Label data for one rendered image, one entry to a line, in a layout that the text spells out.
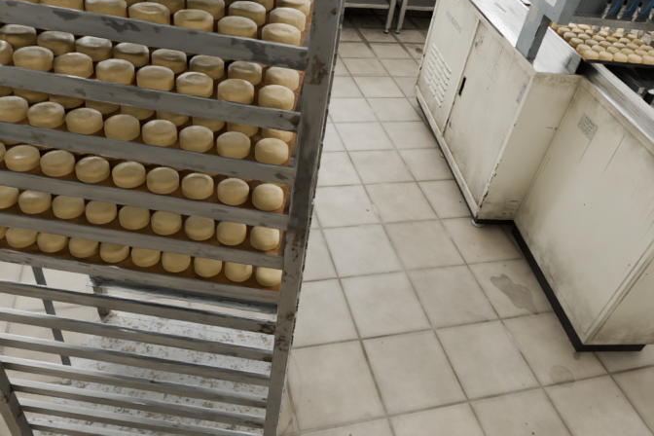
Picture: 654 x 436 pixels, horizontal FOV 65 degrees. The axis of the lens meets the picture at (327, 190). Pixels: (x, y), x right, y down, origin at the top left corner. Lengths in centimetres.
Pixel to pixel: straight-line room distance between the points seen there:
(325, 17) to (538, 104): 172
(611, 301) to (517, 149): 71
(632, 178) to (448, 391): 95
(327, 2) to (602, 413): 186
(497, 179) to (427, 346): 82
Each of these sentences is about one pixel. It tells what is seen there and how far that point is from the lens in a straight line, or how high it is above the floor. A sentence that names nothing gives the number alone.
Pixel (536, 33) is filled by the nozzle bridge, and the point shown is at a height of 95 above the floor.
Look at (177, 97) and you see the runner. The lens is 71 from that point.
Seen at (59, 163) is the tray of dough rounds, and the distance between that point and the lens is 92.
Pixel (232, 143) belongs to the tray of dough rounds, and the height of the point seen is 115.
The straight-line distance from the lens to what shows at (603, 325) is 215.
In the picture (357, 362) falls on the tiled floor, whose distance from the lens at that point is 193.
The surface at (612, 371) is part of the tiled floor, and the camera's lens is 233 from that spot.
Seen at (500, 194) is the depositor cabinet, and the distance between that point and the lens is 246.
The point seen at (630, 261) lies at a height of 49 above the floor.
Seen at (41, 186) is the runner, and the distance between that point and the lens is 90.
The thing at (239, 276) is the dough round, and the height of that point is 88.
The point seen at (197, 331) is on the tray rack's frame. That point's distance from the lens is 178.
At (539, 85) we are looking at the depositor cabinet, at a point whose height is 78.
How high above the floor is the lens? 159
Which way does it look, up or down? 38 degrees down
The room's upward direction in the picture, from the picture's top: 10 degrees clockwise
